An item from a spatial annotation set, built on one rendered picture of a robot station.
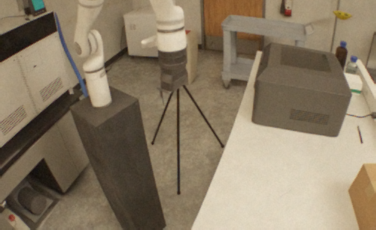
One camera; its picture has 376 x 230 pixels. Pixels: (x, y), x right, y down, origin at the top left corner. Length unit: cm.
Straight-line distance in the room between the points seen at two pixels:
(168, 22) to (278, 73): 66
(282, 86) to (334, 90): 25
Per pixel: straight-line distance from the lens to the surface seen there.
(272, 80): 115
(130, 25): 418
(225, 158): 110
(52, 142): 194
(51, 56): 191
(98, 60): 104
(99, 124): 103
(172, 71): 67
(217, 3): 422
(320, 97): 118
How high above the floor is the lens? 168
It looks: 34 degrees down
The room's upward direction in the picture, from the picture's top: 3 degrees counter-clockwise
